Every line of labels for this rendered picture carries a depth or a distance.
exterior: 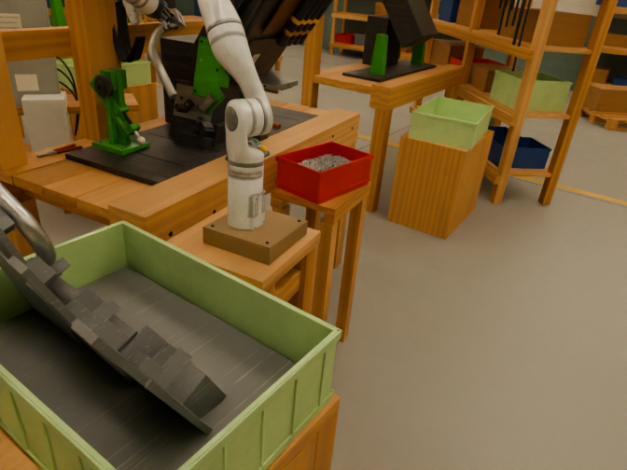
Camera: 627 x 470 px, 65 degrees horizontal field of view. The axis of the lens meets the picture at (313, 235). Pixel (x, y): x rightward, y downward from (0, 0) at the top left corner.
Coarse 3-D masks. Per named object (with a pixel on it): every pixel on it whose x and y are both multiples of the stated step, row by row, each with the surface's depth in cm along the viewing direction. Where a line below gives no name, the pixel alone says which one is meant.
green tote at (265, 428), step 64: (64, 256) 104; (128, 256) 118; (192, 256) 103; (0, 320) 97; (256, 320) 97; (320, 320) 88; (0, 384) 73; (320, 384) 86; (64, 448) 66; (256, 448) 74
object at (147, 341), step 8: (144, 328) 81; (136, 336) 81; (144, 336) 81; (152, 336) 82; (128, 344) 80; (136, 344) 80; (144, 344) 81; (152, 344) 82; (160, 344) 82; (120, 352) 79; (128, 352) 80; (144, 352) 81; (152, 352) 81
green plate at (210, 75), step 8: (200, 40) 179; (208, 40) 177; (200, 48) 179; (208, 48) 178; (200, 56) 180; (208, 56) 178; (200, 64) 180; (208, 64) 179; (216, 64) 177; (200, 72) 181; (208, 72) 179; (216, 72) 178; (224, 72) 181; (200, 80) 181; (208, 80) 180; (216, 80) 178; (224, 80) 183; (200, 88) 182; (208, 88) 180; (200, 96) 183
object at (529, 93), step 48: (432, 0) 516; (480, 0) 417; (528, 0) 422; (432, 48) 539; (480, 48) 487; (528, 48) 340; (576, 48) 341; (480, 96) 414; (528, 96) 351; (576, 96) 358; (528, 144) 416
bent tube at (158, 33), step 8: (176, 16) 164; (160, 24) 166; (184, 24) 166; (160, 32) 167; (152, 40) 167; (152, 48) 168; (152, 56) 167; (160, 64) 168; (160, 72) 167; (160, 80) 167; (168, 80) 167; (168, 88) 166; (176, 96) 168
